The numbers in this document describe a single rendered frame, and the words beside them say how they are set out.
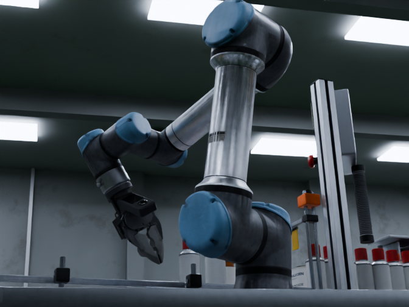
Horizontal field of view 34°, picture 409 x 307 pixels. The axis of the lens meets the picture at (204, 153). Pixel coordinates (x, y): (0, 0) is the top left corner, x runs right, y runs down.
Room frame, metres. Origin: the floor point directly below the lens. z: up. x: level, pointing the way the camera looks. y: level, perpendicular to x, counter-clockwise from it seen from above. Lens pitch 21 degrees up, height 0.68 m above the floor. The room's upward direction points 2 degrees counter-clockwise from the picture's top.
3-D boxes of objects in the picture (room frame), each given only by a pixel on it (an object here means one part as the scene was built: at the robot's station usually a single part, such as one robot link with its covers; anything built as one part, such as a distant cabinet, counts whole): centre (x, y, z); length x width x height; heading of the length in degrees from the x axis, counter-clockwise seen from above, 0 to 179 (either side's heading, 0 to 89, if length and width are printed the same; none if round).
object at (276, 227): (1.36, -0.11, 1.01); 0.13 x 0.12 x 0.14; 138
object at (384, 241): (1.99, -0.58, 1.14); 0.14 x 0.11 x 0.01; 113
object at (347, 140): (1.69, -0.36, 1.38); 0.17 x 0.10 x 0.19; 169
